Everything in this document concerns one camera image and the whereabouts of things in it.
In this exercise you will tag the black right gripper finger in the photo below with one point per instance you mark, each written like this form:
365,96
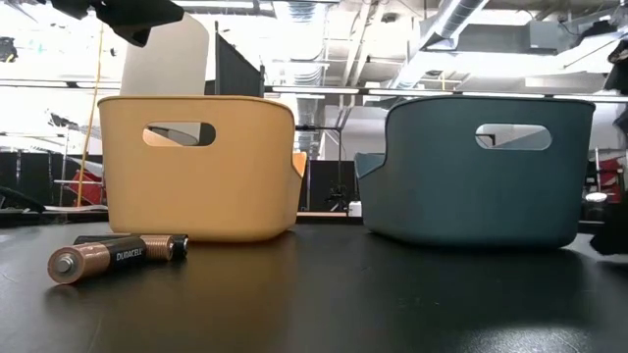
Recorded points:
615,230

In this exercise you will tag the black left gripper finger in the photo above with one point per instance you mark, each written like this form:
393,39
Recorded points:
137,17

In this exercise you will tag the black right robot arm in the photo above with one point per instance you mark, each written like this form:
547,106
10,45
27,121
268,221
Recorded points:
619,68

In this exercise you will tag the white round cap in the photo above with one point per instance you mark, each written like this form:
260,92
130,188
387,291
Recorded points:
596,197

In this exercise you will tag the red storage bin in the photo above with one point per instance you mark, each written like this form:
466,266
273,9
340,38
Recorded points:
611,174
88,188

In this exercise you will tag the white cylindrical lamp shade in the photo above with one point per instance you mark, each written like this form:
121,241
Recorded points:
172,64

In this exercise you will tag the black divider panel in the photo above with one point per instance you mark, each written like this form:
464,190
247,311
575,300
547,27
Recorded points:
235,73

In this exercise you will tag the teal plastic bin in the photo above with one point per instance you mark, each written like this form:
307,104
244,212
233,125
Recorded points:
466,196

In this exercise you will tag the yellow plastic bin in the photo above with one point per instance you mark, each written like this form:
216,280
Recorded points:
196,196

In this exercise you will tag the slim copper black battery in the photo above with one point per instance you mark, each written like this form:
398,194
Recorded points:
157,247

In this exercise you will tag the Duracell copper black battery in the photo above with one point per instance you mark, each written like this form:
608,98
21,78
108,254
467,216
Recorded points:
93,260

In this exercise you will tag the small white box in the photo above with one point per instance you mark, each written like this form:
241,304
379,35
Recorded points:
355,209

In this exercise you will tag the black metal stand frame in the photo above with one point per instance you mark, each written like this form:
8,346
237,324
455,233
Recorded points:
339,166

